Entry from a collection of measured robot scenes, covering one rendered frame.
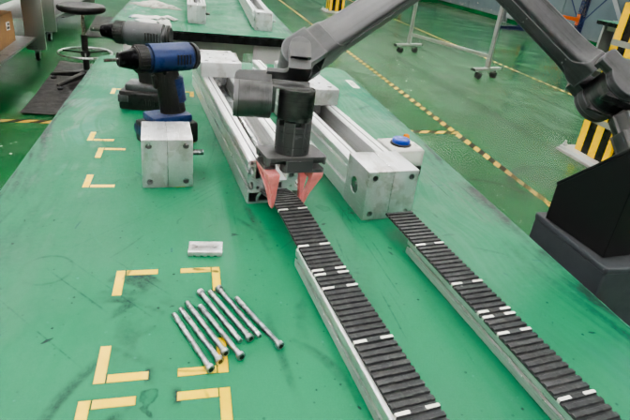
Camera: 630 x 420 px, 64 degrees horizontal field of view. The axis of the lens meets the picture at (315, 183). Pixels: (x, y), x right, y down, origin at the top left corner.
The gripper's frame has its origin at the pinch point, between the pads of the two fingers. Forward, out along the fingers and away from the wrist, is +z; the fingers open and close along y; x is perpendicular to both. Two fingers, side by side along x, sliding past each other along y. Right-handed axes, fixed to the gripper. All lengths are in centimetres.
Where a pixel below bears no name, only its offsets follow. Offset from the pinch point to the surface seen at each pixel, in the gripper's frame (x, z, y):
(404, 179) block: 3.3, -4.5, -20.8
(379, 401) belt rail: 40.9, 3.0, 4.2
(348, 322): 29.7, 2.0, 2.3
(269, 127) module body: -23.0, -5.9, -3.9
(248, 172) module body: -7.4, -2.6, 4.6
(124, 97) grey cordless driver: -63, -2, 22
